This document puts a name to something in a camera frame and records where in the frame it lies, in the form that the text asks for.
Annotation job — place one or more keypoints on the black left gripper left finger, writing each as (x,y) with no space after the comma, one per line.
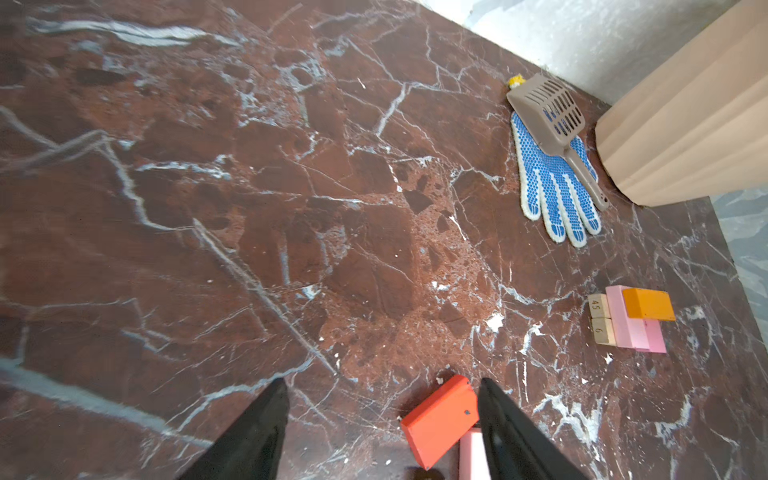
(251,446)

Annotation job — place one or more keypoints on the blue dotted work glove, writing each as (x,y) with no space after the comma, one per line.
(550,191)

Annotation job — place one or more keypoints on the natural wood block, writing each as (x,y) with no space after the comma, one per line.
(603,331)
(599,306)

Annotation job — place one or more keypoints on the brown plastic slotted scoop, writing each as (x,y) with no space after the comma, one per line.
(554,120)

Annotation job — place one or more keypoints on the pink block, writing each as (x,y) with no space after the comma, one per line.
(654,336)
(629,333)
(473,463)

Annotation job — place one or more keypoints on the pink block beside green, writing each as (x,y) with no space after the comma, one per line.
(473,463)

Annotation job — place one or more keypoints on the red wood block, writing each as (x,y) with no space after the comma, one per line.
(436,424)

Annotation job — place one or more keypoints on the orange wood block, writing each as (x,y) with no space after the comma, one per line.
(648,304)

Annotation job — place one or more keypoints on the peach ribbed flower pot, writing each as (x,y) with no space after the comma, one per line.
(697,125)

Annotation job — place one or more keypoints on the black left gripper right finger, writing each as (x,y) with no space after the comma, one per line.
(515,448)

